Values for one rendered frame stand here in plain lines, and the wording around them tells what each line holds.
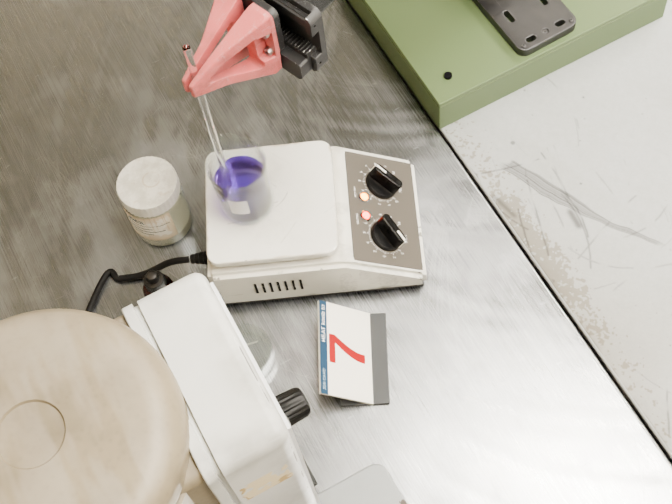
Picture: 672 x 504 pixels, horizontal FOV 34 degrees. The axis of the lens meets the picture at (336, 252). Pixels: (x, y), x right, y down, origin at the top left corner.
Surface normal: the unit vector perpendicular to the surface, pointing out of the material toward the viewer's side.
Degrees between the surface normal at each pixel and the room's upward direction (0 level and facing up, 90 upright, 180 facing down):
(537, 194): 0
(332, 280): 90
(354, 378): 40
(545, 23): 0
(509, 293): 0
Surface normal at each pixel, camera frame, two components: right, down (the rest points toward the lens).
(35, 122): -0.08, -0.44
